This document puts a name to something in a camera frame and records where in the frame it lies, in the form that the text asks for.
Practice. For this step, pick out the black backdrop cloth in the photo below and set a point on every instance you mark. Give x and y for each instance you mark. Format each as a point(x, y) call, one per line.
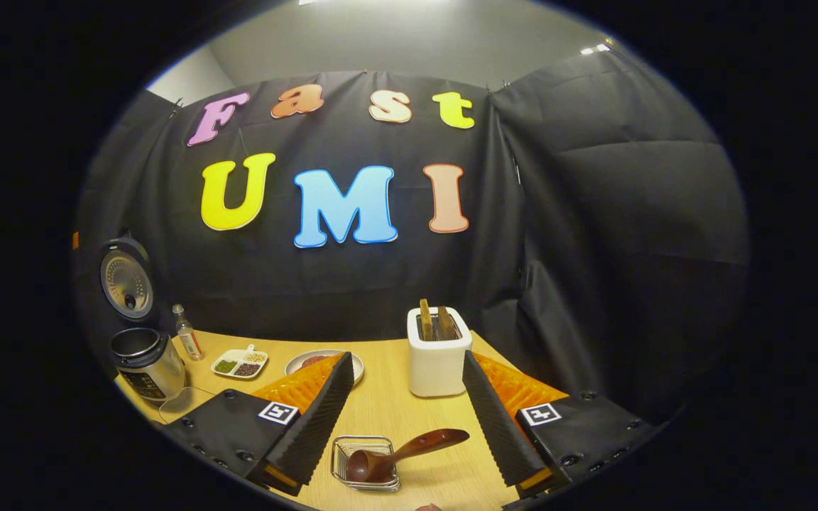
point(593, 248)

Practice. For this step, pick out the grey rice cooker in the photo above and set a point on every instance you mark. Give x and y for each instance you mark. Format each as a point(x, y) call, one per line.
point(150, 369)

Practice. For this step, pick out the round white plate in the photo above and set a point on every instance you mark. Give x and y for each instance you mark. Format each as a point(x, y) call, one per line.
point(299, 369)

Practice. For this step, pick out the dark wooden utensil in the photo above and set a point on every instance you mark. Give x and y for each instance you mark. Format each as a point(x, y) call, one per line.
point(446, 323)

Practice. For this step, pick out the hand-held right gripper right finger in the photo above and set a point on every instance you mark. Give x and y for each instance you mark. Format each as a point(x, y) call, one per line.
point(491, 419)

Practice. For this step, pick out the red-brown wooden spoon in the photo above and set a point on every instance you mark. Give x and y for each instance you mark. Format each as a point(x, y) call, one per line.
point(409, 448)

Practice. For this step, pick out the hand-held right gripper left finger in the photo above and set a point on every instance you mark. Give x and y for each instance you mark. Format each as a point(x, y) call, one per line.
point(324, 419)

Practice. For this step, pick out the light wooden utensil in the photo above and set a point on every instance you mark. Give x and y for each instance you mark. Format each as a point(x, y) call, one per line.
point(426, 319)

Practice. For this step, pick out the white chopstick holder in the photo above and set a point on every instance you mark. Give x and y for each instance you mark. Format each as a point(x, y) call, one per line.
point(437, 369)

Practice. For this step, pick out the small clear glass bottle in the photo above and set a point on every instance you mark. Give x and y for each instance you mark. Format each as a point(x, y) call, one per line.
point(189, 341)

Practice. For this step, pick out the translucent square tray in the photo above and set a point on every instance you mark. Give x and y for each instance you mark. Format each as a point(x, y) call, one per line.
point(185, 406)

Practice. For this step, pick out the clear square rice container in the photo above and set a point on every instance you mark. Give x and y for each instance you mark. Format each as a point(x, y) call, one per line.
point(341, 454)

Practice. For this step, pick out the brown meat piece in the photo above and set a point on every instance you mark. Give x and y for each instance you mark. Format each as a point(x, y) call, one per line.
point(313, 360)

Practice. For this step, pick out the divided white bean dish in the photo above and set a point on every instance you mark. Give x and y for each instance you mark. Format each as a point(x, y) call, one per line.
point(238, 363)

